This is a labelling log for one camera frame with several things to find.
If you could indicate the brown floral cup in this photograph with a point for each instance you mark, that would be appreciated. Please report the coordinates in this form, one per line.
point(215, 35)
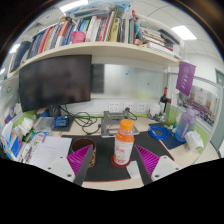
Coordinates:
point(83, 145)

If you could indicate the dark wine bottle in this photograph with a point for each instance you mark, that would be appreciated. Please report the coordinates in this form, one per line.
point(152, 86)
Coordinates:
point(163, 100)

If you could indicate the black red-edged desk mat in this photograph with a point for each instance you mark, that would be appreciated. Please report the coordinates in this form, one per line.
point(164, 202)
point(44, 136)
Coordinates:
point(103, 156)

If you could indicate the clear plastic container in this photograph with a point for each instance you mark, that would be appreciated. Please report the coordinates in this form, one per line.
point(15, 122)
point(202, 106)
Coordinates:
point(43, 123)

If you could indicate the group photo poster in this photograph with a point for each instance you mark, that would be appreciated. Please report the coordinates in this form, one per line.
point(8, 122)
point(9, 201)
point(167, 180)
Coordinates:
point(200, 103)

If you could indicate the grey metal laptop stand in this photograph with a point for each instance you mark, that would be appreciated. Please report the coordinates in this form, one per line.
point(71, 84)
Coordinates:
point(110, 128)

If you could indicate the white wall power socket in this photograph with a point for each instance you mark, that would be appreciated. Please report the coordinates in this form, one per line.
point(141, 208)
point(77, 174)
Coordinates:
point(141, 107)
point(128, 106)
point(114, 107)

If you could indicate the blue tissue box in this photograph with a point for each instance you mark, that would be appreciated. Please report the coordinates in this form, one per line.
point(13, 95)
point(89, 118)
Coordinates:
point(15, 143)

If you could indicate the white open paper notebook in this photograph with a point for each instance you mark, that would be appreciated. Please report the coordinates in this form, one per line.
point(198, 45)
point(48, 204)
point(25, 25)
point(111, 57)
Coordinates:
point(50, 150)

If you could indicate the purple hanging banner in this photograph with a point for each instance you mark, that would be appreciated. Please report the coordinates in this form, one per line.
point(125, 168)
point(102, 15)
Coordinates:
point(185, 78)

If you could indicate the flat round red coaster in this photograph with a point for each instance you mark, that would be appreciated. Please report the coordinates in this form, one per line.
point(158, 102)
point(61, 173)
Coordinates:
point(120, 165)

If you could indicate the purple water bottle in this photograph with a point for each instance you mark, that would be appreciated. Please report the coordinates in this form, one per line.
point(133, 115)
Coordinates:
point(183, 128)

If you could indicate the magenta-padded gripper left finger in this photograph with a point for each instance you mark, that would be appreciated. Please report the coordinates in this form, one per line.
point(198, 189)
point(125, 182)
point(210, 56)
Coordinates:
point(57, 166)

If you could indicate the black computer monitor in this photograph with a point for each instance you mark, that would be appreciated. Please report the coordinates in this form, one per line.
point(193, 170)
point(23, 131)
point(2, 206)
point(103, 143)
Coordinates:
point(55, 81)

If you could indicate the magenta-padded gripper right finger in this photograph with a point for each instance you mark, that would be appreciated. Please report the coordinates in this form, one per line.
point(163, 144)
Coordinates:
point(166, 166)

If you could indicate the white tissue pack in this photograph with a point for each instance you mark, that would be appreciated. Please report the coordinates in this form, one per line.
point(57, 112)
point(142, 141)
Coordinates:
point(193, 140)

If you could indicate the orange-capped drink bottle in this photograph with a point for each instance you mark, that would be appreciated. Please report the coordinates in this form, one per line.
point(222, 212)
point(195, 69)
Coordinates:
point(123, 146)

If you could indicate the small blue electronic box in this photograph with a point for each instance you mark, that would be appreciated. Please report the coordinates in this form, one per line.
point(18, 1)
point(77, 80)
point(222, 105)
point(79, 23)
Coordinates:
point(61, 121)

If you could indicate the white crumpled tissues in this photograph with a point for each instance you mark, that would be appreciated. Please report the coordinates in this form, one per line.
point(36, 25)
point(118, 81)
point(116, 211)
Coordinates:
point(25, 126)

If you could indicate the white shelf with books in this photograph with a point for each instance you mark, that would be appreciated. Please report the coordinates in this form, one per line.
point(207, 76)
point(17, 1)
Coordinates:
point(100, 50)

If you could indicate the white jar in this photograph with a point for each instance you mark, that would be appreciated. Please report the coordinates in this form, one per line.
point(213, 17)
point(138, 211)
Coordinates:
point(154, 110)

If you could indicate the white paper sheets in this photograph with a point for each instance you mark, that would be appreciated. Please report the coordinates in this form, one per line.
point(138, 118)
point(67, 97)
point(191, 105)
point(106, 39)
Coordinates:
point(133, 170)

